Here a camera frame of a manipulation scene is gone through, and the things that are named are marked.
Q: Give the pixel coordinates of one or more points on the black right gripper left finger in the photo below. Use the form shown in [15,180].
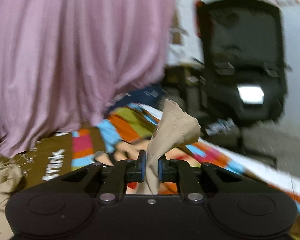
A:
[108,184]

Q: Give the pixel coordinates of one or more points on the beige garment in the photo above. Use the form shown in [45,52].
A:
[175,128]

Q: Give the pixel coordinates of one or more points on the black office chair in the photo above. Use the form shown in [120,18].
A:
[244,60]

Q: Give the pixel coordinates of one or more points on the dark blue cloth item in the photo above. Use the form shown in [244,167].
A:
[150,95]

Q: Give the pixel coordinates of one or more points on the brown colourful cartoon bedspread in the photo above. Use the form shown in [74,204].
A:
[121,135]

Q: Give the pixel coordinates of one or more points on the pink satin curtain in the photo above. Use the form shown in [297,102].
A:
[63,61]

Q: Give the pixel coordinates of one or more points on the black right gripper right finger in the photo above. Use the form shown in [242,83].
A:
[196,184]

